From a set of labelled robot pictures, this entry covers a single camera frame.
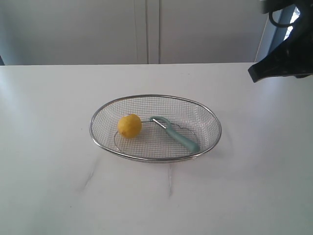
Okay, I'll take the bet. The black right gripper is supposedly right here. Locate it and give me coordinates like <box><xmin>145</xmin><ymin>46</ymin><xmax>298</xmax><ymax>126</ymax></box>
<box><xmin>247</xmin><ymin>0</ymin><xmax>313</xmax><ymax>83</ymax></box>

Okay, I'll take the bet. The teal handled peeler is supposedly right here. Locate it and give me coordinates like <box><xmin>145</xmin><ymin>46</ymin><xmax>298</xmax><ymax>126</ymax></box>
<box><xmin>149</xmin><ymin>117</ymin><xmax>200</xmax><ymax>154</ymax></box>

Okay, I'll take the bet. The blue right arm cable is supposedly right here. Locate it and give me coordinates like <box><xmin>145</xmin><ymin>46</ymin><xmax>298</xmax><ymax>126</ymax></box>
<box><xmin>268</xmin><ymin>8</ymin><xmax>300</xmax><ymax>28</ymax></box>

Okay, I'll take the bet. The yellow lemon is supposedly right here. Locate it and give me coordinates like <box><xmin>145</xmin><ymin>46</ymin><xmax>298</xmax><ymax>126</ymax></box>
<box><xmin>117</xmin><ymin>114</ymin><xmax>142</xmax><ymax>139</ymax></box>

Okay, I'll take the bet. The oval wire mesh basket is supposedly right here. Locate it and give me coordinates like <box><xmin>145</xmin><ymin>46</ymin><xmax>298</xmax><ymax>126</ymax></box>
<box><xmin>89</xmin><ymin>94</ymin><xmax>222</xmax><ymax>163</ymax></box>

